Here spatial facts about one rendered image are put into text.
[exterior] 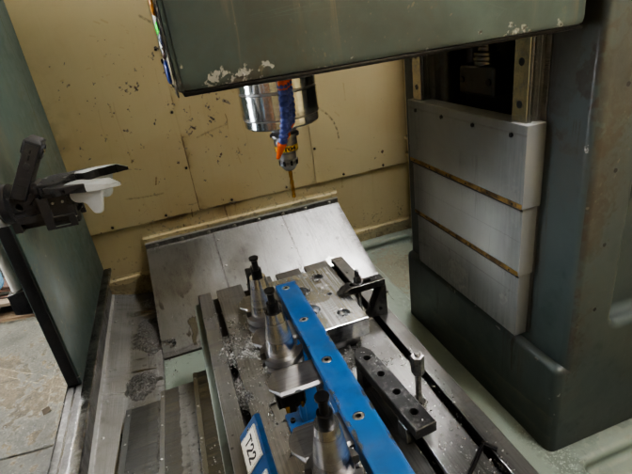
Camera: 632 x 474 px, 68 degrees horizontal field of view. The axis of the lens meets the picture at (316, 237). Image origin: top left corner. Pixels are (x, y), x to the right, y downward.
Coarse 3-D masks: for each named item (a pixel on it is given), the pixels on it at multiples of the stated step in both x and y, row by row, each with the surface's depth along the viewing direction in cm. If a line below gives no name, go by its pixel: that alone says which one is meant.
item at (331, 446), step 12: (336, 420) 47; (324, 432) 45; (336, 432) 46; (324, 444) 46; (336, 444) 46; (324, 456) 46; (336, 456) 46; (348, 456) 48; (312, 468) 49; (324, 468) 47; (336, 468) 47; (348, 468) 48
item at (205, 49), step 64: (192, 0) 57; (256, 0) 59; (320, 0) 61; (384, 0) 64; (448, 0) 67; (512, 0) 70; (576, 0) 73; (192, 64) 59; (256, 64) 62; (320, 64) 64
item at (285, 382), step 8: (288, 368) 66; (296, 368) 66; (304, 368) 66; (312, 368) 65; (272, 376) 65; (280, 376) 65; (288, 376) 64; (296, 376) 64; (304, 376) 64; (312, 376) 64; (320, 376) 64; (272, 384) 64; (280, 384) 63; (288, 384) 63; (296, 384) 63; (304, 384) 63; (312, 384) 63; (320, 384) 63; (272, 392) 63; (280, 392) 62; (288, 392) 62; (296, 392) 62
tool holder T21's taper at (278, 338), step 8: (264, 312) 66; (280, 312) 65; (272, 320) 65; (280, 320) 65; (272, 328) 65; (280, 328) 65; (288, 328) 67; (272, 336) 66; (280, 336) 66; (288, 336) 66; (272, 344) 66; (280, 344) 66; (288, 344) 67; (272, 352) 67; (280, 352) 66; (288, 352) 67
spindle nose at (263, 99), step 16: (304, 80) 90; (240, 96) 93; (256, 96) 89; (272, 96) 89; (304, 96) 91; (256, 112) 91; (272, 112) 90; (304, 112) 92; (256, 128) 93; (272, 128) 91
